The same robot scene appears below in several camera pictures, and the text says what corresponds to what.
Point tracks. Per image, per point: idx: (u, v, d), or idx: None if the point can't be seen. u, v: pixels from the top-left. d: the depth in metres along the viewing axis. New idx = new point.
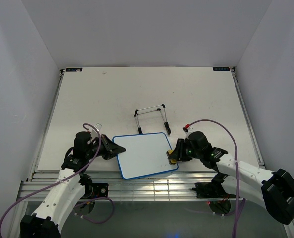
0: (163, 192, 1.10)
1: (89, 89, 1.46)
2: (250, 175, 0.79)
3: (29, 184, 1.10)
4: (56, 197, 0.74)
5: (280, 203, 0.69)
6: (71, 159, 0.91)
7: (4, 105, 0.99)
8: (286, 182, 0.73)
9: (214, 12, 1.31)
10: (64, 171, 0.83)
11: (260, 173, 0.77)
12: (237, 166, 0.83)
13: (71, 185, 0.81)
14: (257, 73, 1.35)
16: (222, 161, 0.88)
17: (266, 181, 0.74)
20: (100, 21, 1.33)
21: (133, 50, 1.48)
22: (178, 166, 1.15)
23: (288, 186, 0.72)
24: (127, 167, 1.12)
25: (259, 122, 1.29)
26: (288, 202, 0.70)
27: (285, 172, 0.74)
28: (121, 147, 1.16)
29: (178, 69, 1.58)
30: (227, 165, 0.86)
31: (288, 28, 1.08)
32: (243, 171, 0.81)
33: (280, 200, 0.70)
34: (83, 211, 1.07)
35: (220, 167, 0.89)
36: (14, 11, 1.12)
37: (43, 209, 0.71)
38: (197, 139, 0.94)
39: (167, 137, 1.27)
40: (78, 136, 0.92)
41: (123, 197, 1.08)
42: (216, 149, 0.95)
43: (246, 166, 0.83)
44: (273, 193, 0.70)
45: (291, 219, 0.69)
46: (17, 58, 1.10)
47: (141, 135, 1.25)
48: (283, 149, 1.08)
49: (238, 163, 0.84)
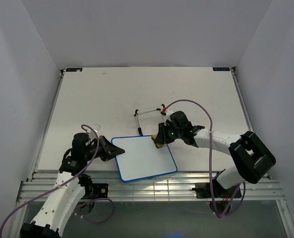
0: (162, 192, 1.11)
1: (89, 89, 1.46)
2: (221, 141, 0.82)
3: (29, 184, 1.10)
4: (54, 203, 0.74)
5: (246, 160, 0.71)
6: (69, 161, 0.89)
7: (4, 106, 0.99)
8: (253, 142, 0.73)
9: (214, 12, 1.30)
10: (61, 175, 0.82)
11: (230, 137, 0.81)
12: (211, 136, 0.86)
13: (69, 189, 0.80)
14: (257, 72, 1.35)
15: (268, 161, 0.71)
16: (198, 135, 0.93)
17: (233, 142, 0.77)
20: (100, 22, 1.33)
21: (133, 50, 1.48)
22: (177, 169, 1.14)
23: (257, 147, 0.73)
24: (126, 169, 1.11)
25: (259, 122, 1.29)
26: (257, 163, 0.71)
27: (253, 133, 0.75)
28: (120, 149, 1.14)
29: (178, 69, 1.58)
30: (203, 136, 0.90)
31: (288, 28, 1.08)
32: (215, 138, 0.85)
33: (245, 157, 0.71)
34: (82, 211, 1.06)
35: (198, 142, 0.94)
36: (14, 10, 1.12)
37: (42, 217, 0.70)
38: (176, 117, 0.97)
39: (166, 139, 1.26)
40: (77, 136, 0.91)
41: (122, 197, 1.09)
42: (195, 126, 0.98)
43: (219, 134, 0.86)
44: (239, 149, 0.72)
45: (257, 175, 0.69)
46: (17, 58, 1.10)
47: (142, 136, 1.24)
48: (283, 149, 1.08)
49: (213, 132, 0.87)
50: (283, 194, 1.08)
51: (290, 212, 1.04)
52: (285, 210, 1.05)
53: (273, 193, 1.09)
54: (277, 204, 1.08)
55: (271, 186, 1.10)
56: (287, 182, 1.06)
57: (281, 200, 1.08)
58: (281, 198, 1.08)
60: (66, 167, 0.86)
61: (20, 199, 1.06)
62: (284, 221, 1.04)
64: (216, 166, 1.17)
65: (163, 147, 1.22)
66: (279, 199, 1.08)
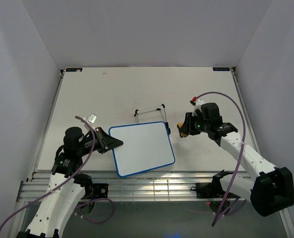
0: (163, 192, 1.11)
1: (89, 89, 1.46)
2: (251, 161, 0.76)
3: (29, 184, 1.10)
4: (48, 209, 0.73)
5: (268, 197, 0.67)
6: (62, 160, 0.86)
7: (4, 106, 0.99)
8: (284, 180, 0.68)
9: (214, 12, 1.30)
10: (54, 178, 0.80)
11: (264, 162, 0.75)
12: (242, 150, 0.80)
13: (63, 192, 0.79)
14: (257, 72, 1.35)
15: (287, 203, 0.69)
16: (228, 138, 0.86)
17: (264, 173, 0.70)
20: (100, 21, 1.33)
21: (133, 50, 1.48)
22: (174, 160, 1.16)
23: (284, 186, 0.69)
24: (123, 163, 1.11)
25: (259, 122, 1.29)
26: (275, 201, 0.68)
27: (289, 171, 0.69)
28: (118, 141, 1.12)
29: (178, 69, 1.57)
30: (231, 143, 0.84)
31: (288, 28, 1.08)
32: (246, 155, 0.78)
33: (269, 193, 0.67)
34: (83, 211, 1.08)
35: (223, 143, 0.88)
36: (14, 10, 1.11)
37: (37, 225, 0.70)
38: (207, 107, 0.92)
39: (166, 127, 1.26)
40: (68, 133, 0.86)
41: (122, 197, 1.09)
42: (225, 124, 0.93)
43: (251, 151, 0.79)
44: (267, 185, 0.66)
45: (268, 213, 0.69)
46: (16, 58, 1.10)
47: (137, 126, 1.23)
48: (283, 149, 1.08)
49: (245, 146, 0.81)
50: None
51: (289, 212, 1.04)
52: (285, 210, 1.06)
53: None
54: None
55: None
56: None
57: None
58: None
60: (59, 167, 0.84)
61: (20, 199, 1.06)
62: (285, 222, 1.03)
64: (216, 166, 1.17)
65: (159, 135, 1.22)
66: None
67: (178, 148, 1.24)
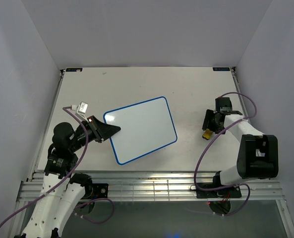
0: (162, 192, 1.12)
1: (89, 89, 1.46)
2: (243, 129, 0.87)
3: (29, 184, 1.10)
4: (43, 213, 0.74)
5: (249, 154, 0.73)
6: (54, 159, 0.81)
7: (4, 106, 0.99)
8: (269, 146, 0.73)
9: (214, 13, 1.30)
10: (47, 179, 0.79)
11: (254, 130, 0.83)
12: (238, 121, 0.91)
13: (58, 193, 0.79)
14: (257, 72, 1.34)
15: (268, 169, 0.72)
16: (230, 116, 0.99)
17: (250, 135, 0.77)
20: (100, 21, 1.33)
21: (133, 50, 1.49)
22: (176, 138, 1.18)
23: (269, 152, 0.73)
24: (121, 150, 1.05)
25: (259, 122, 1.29)
26: (257, 162, 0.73)
27: (276, 139, 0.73)
28: (115, 128, 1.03)
29: (178, 69, 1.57)
30: (231, 118, 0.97)
31: (288, 27, 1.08)
32: (241, 126, 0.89)
33: (250, 150, 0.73)
34: (82, 211, 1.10)
35: (226, 122, 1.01)
36: (14, 10, 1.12)
37: (32, 229, 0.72)
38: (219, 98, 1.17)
39: (167, 102, 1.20)
40: (57, 132, 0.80)
41: (123, 197, 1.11)
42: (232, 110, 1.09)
43: (246, 124, 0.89)
44: (249, 142, 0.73)
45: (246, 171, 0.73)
46: (17, 58, 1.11)
47: (137, 106, 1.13)
48: (283, 149, 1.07)
49: (243, 121, 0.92)
50: (284, 194, 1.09)
51: (290, 212, 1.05)
52: (285, 210, 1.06)
53: (273, 193, 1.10)
54: (277, 204, 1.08)
55: (270, 186, 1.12)
56: (288, 183, 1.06)
57: (281, 200, 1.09)
58: (281, 198, 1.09)
60: (52, 167, 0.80)
61: (20, 199, 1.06)
62: (285, 222, 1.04)
64: (216, 166, 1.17)
65: (161, 114, 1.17)
66: (279, 199, 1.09)
67: (178, 148, 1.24)
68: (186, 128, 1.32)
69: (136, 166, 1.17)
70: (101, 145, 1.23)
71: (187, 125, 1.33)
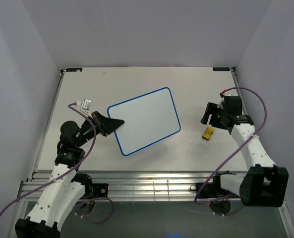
0: (162, 192, 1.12)
1: (88, 89, 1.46)
2: (252, 153, 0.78)
3: (29, 184, 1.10)
4: (50, 198, 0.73)
5: (256, 188, 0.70)
6: (65, 152, 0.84)
7: (4, 106, 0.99)
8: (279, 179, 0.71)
9: (214, 13, 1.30)
10: (57, 167, 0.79)
11: (264, 157, 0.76)
12: (249, 140, 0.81)
13: (65, 182, 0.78)
14: (257, 72, 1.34)
15: (272, 202, 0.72)
16: (240, 127, 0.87)
17: (260, 166, 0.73)
20: (100, 22, 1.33)
21: (133, 50, 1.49)
22: (179, 128, 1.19)
23: (278, 186, 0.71)
24: (125, 143, 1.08)
25: (259, 122, 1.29)
26: (262, 195, 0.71)
27: (287, 172, 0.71)
28: (119, 121, 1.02)
29: (178, 69, 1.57)
30: (241, 132, 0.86)
31: (288, 27, 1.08)
32: (251, 147, 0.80)
33: (258, 184, 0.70)
34: (82, 211, 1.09)
35: (233, 132, 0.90)
36: (14, 10, 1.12)
37: (37, 212, 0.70)
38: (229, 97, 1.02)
39: (171, 93, 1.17)
40: (63, 131, 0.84)
41: (122, 197, 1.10)
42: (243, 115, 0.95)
43: (256, 145, 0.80)
44: (259, 176, 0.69)
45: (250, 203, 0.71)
46: (16, 58, 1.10)
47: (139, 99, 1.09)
48: (283, 149, 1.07)
49: (253, 139, 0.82)
50: None
51: (289, 212, 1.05)
52: (285, 210, 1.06)
53: None
54: None
55: None
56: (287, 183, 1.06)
57: None
58: None
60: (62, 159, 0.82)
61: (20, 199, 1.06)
62: (285, 221, 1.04)
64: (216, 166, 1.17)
65: (165, 104, 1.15)
66: None
67: (178, 148, 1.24)
68: (186, 128, 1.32)
69: (136, 166, 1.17)
70: (101, 145, 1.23)
71: (187, 125, 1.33)
